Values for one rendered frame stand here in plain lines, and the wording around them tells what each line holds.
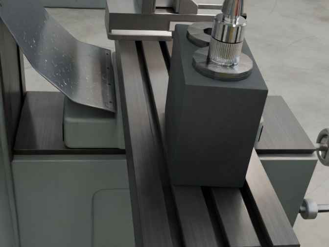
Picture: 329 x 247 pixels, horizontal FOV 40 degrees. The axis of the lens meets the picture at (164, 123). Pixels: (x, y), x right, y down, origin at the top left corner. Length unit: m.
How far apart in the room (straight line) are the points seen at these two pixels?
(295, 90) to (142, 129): 2.42
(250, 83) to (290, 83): 2.62
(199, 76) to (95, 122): 0.47
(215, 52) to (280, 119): 0.71
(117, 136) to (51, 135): 0.19
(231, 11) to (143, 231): 0.33
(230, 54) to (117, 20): 0.57
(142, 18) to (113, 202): 0.49
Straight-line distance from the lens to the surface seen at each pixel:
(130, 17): 1.19
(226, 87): 0.64
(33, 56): 1.01
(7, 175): 1.15
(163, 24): 1.21
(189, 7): 1.20
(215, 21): 0.65
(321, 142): 1.51
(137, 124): 0.86
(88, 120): 1.07
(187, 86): 0.63
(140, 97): 0.95
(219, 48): 0.65
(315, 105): 3.10
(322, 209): 1.43
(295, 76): 3.40
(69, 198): 1.21
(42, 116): 1.24
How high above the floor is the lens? 1.45
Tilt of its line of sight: 34 degrees down
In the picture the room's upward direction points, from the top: 7 degrees clockwise
